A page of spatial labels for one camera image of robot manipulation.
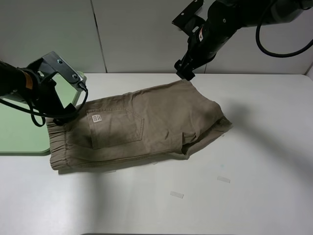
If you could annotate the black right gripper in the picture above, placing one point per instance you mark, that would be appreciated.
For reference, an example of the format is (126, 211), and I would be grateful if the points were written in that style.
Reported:
(203, 45)

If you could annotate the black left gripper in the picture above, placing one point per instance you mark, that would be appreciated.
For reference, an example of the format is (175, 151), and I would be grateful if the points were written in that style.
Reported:
(43, 101)

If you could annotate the khaki shorts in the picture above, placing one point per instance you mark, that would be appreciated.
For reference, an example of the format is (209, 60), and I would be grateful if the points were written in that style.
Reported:
(173, 120)

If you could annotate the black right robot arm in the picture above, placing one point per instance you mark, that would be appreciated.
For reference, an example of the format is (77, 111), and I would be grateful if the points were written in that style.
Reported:
(224, 18)

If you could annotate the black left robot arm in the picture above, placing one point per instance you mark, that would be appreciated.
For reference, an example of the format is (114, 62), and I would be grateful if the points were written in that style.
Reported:
(24, 90)

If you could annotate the green plastic tray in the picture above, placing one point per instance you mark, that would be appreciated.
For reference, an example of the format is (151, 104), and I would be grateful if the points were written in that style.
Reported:
(18, 134)

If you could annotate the clear tape strip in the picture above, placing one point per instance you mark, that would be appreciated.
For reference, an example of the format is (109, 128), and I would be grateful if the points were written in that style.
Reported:
(176, 194)
(223, 179)

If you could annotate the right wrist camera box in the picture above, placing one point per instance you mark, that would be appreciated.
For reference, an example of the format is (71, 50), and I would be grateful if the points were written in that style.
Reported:
(188, 19)

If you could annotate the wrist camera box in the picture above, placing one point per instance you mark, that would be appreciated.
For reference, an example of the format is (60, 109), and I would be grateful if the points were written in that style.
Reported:
(46, 67)
(188, 19)

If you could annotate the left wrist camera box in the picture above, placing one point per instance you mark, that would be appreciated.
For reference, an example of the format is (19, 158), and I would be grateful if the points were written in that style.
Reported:
(46, 67)

